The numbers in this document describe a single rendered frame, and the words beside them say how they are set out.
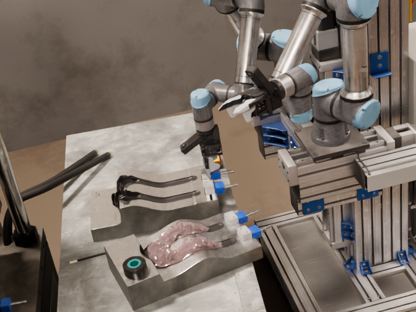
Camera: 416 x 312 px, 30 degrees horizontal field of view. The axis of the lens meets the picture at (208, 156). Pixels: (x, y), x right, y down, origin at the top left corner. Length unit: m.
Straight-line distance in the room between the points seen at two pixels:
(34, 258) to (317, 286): 1.27
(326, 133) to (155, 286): 0.85
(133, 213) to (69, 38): 2.37
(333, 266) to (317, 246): 0.16
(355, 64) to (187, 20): 2.65
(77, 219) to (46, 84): 2.20
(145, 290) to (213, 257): 0.26
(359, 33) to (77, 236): 1.32
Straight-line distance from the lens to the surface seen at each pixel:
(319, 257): 3.71
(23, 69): 5.21
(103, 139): 3.68
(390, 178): 2.96
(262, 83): 2.42
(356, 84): 2.73
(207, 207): 2.98
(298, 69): 2.53
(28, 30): 5.11
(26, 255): 3.10
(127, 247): 2.78
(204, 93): 2.91
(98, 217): 3.06
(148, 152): 3.51
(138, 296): 2.66
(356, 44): 2.66
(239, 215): 2.90
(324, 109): 2.85
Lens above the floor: 2.59
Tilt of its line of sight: 32 degrees down
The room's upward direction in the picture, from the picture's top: 9 degrees counter-clockwise
